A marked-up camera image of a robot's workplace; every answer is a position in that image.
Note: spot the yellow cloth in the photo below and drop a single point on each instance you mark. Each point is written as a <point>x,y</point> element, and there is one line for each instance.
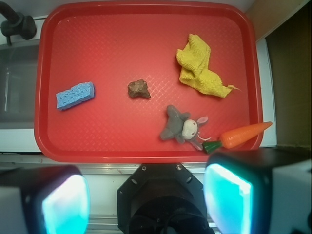
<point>194,61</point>

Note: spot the black robot mount base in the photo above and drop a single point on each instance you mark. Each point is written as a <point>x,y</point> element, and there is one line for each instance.
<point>162,199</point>

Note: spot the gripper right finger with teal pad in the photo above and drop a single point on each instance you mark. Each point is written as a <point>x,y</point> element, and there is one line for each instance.
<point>264,191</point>

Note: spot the brown rock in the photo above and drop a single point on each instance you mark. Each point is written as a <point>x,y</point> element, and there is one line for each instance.
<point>138,88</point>

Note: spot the blue sponge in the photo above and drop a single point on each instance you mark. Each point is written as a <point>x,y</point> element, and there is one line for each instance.
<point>75,95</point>

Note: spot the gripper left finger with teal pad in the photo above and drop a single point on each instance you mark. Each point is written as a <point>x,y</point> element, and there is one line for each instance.
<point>44,200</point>

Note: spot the grey plush donkey toy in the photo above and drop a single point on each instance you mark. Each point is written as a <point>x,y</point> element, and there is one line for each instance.
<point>182,128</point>

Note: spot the orange toy carrot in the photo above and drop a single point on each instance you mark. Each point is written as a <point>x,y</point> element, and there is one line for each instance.
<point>236,137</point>

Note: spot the red plastic tray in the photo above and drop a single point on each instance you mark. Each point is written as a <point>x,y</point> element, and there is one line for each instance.
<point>114,43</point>

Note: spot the metal sink basin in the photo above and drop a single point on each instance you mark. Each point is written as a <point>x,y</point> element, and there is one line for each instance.
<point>18,75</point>

